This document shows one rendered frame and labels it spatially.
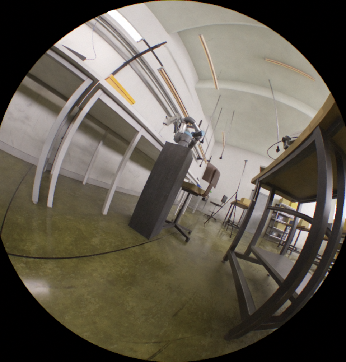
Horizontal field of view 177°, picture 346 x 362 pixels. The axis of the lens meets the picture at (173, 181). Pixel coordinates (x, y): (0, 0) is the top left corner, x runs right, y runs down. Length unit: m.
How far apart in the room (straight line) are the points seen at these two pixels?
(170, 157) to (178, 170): 0.14
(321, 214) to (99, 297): 0.77
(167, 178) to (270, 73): 3.91
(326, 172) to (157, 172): 1.04
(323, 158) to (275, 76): 3.67
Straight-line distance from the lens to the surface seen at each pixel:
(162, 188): 0.90
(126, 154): 1.00
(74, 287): 0.54
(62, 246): 0.67
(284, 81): 4.17
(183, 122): 1.30
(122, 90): 1.01
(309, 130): 0.67
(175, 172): 0.89
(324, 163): 0.52
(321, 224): 0.45
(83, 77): 0.91
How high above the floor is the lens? 0.48
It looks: 4 degrees up
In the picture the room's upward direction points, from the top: 24 degrees clockwise
